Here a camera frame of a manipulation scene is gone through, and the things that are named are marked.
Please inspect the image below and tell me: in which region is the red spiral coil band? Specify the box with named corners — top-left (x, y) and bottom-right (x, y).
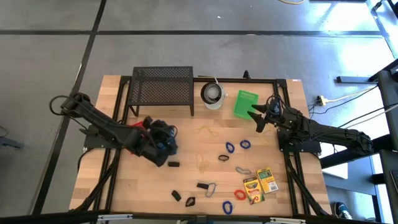
top-left (233, 189), bottom-right (248, 201)

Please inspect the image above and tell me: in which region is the silver rig bracket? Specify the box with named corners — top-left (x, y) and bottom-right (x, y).
top-left (269, 217), bottom-right (307, 224)
top-left (96, 213), bottom-right (134, 222)

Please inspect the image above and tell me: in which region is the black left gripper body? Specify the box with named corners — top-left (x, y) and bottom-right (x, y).
top-left (138, 116), bottom-right (178, 167)

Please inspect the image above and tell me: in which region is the black aluminium table frame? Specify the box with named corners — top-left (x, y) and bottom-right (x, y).
top-left (70, 74), bottom-right (332, 218)

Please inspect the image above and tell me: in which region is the black mesh metal shelf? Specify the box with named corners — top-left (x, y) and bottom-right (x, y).
top-left (127, 65), bottom-right (195, 118)

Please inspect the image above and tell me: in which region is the grey chair base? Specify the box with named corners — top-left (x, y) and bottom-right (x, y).
top-left (0, 125), bottom-right (24, 149)

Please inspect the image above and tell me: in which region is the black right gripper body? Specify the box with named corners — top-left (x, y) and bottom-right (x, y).
top-left (264, 95), bottom-right (285, 125)

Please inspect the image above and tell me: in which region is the yellow rubber band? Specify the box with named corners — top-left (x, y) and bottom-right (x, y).
top-left (195, 125), bottom-right (220, 138)
top-left (196, 154), bottom-right (210, 174)

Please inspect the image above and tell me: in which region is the green plastic basket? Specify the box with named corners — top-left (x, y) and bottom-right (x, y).
top-left (233, 90), bottom-right (259, 121)

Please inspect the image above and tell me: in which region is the black camera rig beam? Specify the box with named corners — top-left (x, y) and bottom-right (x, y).
top-left (0, 210), bottom-right (398, 224)

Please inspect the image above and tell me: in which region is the yellow green crayon box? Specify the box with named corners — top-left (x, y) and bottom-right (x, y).
top-left (243, 176), bottom-right (266, 205)
top-left (256, 167), bottom-right (279, 194)

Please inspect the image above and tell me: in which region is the red plastic basket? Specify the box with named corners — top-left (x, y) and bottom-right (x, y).
top-left (129, 120), bottom-right (146, 156)

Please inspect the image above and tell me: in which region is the black standing desk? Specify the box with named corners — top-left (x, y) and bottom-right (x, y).
top-left (336, 58), bottom-right (398, 150)
top-left (320, 134), bottom-right (398, 224)

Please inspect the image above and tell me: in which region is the person's shoe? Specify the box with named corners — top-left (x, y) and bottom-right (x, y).
top-left (334, 201), bottom-right (354, 220)

